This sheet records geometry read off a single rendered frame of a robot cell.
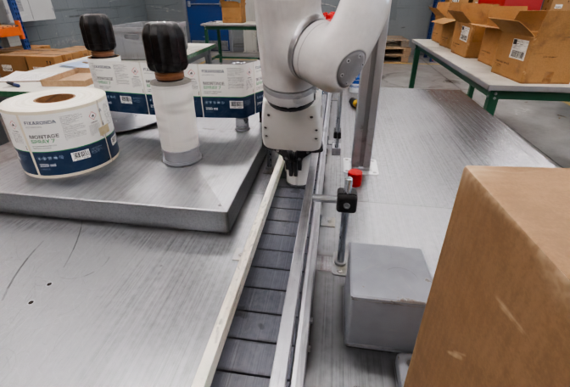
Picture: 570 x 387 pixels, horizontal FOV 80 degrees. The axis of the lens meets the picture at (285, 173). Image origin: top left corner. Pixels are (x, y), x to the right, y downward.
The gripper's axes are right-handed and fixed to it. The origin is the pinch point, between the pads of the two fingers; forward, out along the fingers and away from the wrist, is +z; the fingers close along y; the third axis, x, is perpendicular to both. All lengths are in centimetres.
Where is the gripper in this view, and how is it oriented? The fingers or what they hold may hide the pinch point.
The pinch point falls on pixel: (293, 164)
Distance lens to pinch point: 63.7
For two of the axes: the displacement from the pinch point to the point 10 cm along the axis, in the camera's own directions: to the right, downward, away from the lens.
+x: -1.4, 7.4, -6.6
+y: -9.9, -0.7, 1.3
